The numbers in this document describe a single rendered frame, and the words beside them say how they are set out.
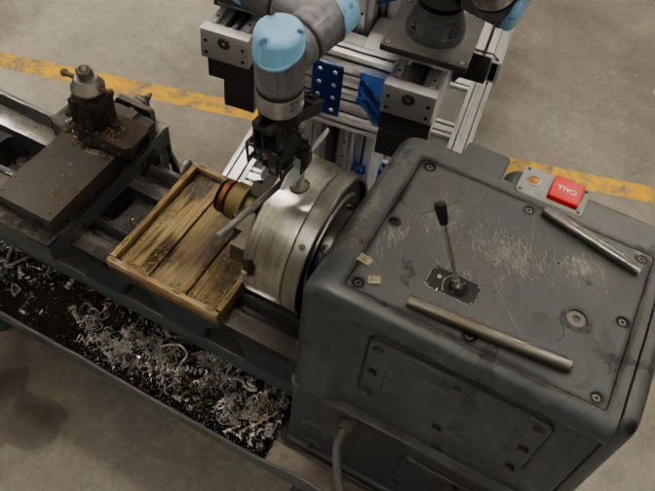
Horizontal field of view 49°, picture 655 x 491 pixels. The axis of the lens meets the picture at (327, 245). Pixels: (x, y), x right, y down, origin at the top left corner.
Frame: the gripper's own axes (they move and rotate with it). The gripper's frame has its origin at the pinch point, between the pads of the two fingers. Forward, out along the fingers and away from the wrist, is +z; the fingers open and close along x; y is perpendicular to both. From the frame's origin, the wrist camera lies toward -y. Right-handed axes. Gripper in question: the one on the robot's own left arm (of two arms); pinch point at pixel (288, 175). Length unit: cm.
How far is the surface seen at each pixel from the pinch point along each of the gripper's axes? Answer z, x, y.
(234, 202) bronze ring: 18.9, -13.7, 0.3
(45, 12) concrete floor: 141, -221, -104
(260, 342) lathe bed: 42.2, 2.5, 14.8
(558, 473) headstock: 26, 67, 11
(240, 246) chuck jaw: 17.0, -5.3, 9.3
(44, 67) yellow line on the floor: 138, -191, -74
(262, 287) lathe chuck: 21.8, 2.1, 12.2
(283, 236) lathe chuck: 9.9, 3.0, 6.1
